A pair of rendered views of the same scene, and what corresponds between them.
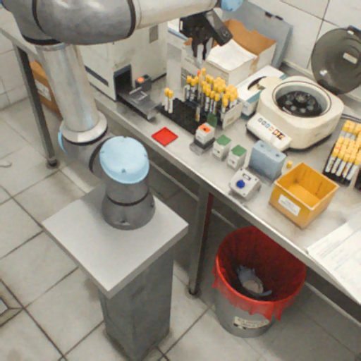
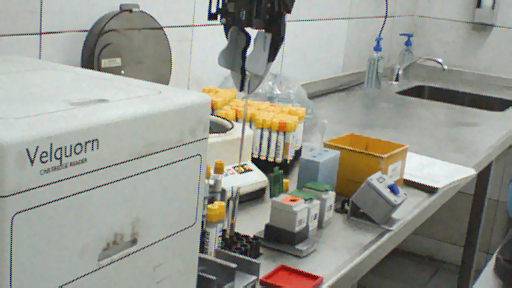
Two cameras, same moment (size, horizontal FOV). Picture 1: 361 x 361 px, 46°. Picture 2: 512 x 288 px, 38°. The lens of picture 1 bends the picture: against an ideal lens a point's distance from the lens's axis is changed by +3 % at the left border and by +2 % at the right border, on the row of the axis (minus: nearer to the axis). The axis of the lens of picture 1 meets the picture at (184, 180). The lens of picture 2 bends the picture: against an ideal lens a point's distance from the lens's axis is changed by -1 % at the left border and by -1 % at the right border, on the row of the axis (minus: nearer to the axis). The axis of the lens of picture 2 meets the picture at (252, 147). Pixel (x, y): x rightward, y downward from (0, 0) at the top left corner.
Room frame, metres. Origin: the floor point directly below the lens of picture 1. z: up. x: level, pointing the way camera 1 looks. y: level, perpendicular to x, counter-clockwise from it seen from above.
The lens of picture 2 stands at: (1.36, 1.00, 1.31)
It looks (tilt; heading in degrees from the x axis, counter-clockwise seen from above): 14 degrees down; 257
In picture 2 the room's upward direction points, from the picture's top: 6 degrees clockwise
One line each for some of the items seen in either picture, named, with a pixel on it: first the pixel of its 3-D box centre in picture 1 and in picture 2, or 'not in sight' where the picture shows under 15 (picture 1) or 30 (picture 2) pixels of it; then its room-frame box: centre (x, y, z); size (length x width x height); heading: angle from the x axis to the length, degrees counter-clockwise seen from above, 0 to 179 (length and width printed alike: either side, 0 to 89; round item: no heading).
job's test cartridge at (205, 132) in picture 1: (204, 135); (288, 218); (1.05, -0.06, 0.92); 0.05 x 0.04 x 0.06; 138
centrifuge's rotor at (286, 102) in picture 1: (299, 106); not in sight; (1.18, -0.38, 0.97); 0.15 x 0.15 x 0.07
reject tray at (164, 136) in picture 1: (164, 136); (291, 280); (1.07, 0.08, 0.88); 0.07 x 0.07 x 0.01; 49
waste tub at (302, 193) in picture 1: (302, 194); (363, 167); (0.81, -0.35, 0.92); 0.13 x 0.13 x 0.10; 46
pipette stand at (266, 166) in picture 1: (266, 161); (317, 179); (0.94, -0.26, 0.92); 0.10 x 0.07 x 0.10; 51
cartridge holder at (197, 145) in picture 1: (204, 141); (286, 235); (1.05, -0.06, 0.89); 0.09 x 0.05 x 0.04; 138
